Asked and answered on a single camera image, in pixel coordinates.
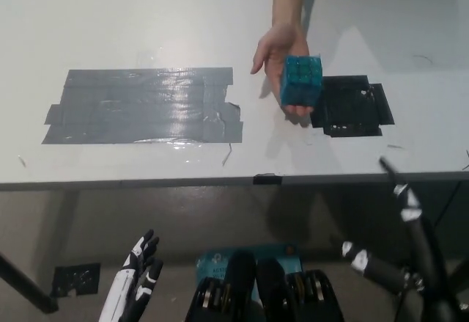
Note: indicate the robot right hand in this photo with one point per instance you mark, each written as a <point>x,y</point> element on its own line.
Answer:
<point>436,292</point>

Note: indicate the person's bare hand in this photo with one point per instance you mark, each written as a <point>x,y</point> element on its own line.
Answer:
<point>275,47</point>

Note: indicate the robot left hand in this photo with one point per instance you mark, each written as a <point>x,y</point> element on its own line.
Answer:
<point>126,285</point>

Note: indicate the blue taped rubik's cube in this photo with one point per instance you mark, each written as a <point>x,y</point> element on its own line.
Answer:
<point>301,81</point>

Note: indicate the black tape patch on desk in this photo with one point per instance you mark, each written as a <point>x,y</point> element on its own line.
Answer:
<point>351,109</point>

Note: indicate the black floor tape patch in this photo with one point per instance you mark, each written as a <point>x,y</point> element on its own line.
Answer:
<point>75,279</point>

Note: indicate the black table leg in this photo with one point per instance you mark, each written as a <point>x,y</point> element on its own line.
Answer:
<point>25,285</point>

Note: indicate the small black tape strip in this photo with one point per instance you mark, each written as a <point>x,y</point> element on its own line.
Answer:
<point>267,179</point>

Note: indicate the grey duct tape patch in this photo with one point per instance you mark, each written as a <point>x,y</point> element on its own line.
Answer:
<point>146,105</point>

